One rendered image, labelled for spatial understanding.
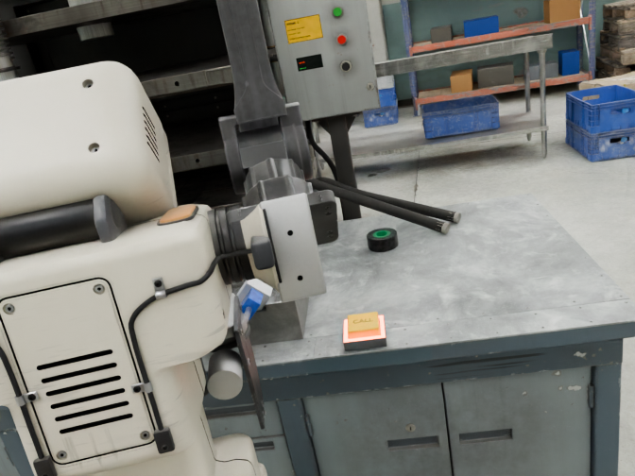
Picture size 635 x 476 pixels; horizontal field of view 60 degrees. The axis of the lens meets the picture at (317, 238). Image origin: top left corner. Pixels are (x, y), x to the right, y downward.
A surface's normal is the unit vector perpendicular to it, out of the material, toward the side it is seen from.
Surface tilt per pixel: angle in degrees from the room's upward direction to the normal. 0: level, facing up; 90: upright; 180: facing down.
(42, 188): 85
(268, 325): 90
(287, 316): 90
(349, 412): 90
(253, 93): 82
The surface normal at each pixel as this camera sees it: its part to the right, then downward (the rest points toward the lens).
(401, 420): -0.06, 0.39
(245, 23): 0.11, 0.22
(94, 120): -0.02, -0.35
